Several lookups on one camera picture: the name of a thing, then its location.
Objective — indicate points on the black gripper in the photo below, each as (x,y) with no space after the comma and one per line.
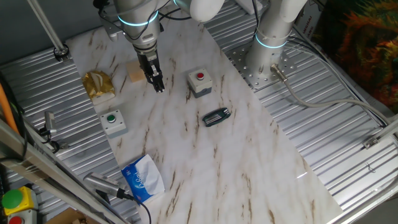
(146,57)

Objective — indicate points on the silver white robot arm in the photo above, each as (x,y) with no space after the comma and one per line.
(270,28)

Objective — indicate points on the small wooden block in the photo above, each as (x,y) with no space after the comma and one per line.
(133,73)

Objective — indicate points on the red push button box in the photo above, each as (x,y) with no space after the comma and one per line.
(196,84)

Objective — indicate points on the gold tissue pack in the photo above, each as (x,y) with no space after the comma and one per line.
(98,84)

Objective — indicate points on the green push button box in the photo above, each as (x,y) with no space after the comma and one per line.
(117,126)

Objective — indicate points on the green hex key set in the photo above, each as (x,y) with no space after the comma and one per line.
(216,117)

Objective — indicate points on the black pole foot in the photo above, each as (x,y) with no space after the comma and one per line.
(61,53)

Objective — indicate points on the blue white tissue pack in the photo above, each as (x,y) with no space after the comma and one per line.
(146,180)

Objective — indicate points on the white marble pattern sheet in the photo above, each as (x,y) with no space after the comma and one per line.
(217,171)

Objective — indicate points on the white flat board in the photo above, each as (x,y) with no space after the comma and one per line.
(245,5)

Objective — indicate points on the aluminium pole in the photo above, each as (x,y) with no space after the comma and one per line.
(46,26)

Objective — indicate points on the brown cardboard box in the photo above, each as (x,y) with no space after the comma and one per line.
(65,218)

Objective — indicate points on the white box red print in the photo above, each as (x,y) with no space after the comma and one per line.
(308,21)

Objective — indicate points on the yellow box green mushroom button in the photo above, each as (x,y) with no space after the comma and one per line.
(28,199)

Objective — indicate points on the grey box red mushroom button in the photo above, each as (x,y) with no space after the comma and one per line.
(28,217)

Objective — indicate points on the orange green patterned fabric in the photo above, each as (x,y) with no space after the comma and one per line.
(367,46)

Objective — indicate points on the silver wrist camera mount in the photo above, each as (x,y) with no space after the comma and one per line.
(113,32)

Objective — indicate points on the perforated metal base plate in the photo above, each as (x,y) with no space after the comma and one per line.
(241,67)

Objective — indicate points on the small silver camera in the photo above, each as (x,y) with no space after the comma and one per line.
(49,122)

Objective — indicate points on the silver finned camera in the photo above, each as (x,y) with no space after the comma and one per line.
(99,183)

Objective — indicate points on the aluminium frame beam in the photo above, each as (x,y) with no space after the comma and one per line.
(31,161)

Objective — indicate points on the small metal corner bracket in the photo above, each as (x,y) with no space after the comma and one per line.
(371,142)

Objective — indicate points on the aluminium frame rail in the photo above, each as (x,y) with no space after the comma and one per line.
(363,205)

